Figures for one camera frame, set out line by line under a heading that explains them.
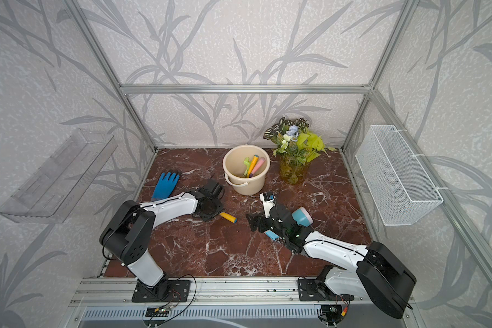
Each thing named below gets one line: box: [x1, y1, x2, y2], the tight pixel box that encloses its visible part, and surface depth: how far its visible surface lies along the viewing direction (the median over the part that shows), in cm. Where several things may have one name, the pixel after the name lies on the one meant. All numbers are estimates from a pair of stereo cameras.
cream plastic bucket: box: [222, 144, 271, 197], surface depth 98 cm
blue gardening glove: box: [151, 172, 180, 201], surface depth 104 cm
